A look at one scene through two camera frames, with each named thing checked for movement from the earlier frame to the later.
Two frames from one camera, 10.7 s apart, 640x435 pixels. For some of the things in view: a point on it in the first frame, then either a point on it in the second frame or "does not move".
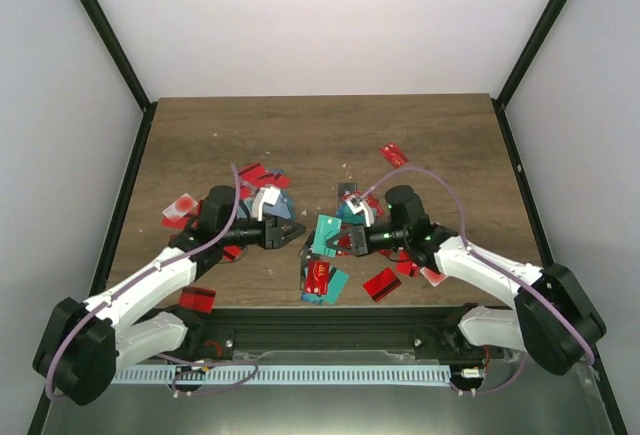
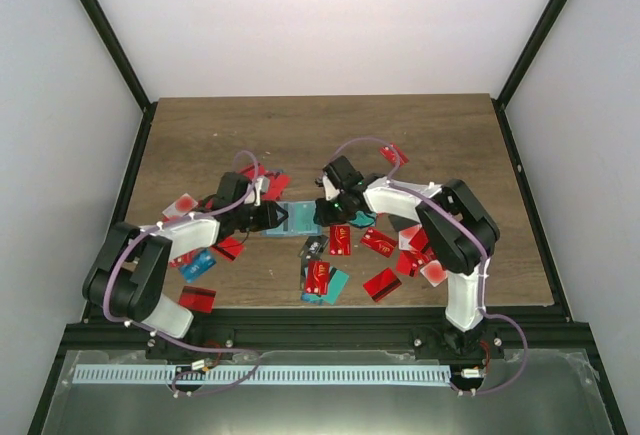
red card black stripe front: x=197 y=299 does not move
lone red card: x=394 y=155 does not move
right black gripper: x=360 y=239 to x=326 y=218
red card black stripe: x=381 y=285 does not move
